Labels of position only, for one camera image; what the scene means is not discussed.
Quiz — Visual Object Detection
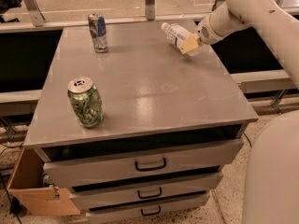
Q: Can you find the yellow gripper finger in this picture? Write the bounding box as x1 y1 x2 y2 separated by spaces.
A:
179 34 202 54

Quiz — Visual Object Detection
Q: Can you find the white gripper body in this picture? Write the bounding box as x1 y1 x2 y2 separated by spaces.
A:
197 13 223 45

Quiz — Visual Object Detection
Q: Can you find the blue labelled plastic bottle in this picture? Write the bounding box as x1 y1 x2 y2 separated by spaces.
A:
161 22 200 56

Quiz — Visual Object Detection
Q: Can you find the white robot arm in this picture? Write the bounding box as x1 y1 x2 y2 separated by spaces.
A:
179 0 299 224

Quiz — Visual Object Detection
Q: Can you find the blue silver energy drink can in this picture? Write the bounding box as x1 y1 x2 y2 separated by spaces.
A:
88 12 107 53

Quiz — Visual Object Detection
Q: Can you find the green soda can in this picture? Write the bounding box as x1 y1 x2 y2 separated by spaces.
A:
67 77 103 128

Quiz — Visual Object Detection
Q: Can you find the grey drawer cabinet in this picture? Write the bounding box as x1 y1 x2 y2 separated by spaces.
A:
23 20 260 224

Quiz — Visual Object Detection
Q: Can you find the top grey drawer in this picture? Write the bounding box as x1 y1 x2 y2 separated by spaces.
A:
44 138 244 188

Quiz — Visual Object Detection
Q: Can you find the grey drawer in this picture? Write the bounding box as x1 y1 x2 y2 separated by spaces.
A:
44 138 244 188
86 191 209 224
70 172 222 210

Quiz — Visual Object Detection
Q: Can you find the middle grey drawer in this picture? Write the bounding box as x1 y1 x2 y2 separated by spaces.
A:
70 172 222 210

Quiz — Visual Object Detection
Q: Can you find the metal window railing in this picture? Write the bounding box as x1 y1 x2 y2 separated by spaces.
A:
0 0 299 33

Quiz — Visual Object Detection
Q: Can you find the bottom grey drawer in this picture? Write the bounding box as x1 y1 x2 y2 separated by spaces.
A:
86 191 209 224

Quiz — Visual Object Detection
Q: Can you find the black object top left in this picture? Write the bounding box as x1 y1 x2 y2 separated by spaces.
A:
0 0 23 24

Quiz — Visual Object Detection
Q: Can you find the wooden side box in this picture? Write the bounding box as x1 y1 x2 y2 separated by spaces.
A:
7 147 80 217

